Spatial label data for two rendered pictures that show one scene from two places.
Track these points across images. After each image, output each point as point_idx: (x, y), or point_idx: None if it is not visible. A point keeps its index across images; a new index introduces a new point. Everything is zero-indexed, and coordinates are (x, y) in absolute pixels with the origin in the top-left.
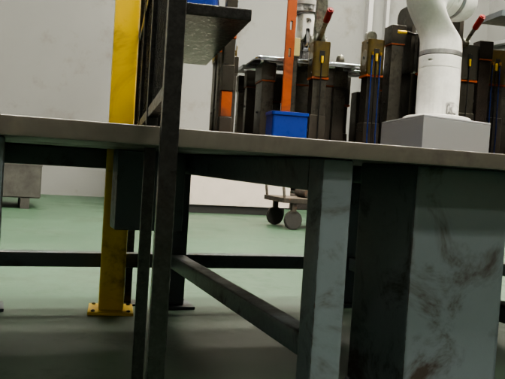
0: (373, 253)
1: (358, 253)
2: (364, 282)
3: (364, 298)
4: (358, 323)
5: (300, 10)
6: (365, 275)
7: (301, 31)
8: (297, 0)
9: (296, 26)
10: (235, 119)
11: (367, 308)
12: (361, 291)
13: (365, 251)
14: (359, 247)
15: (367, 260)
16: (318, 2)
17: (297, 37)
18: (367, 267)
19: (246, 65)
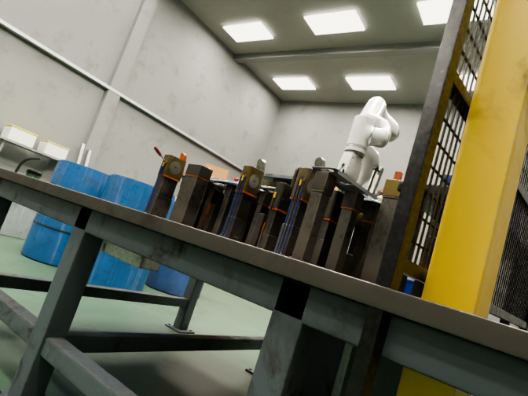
0: (352, 346)
1: (344, 350)
2: (344, 365)
3: (341, 375)
4: (335, 393)
5: (363, 156)
6: (345, 361)
7: (358, 174)
8: (367, 147)
9: (352, 161)
10: (313, 227)
11: (342, 380)
12: (341, 372)
13: (348, 347)
14: (346, 346)
15: (348, 352)
16: (381, 175)
17: (353, 174)
18: (347, 356)
19: (379, 201)
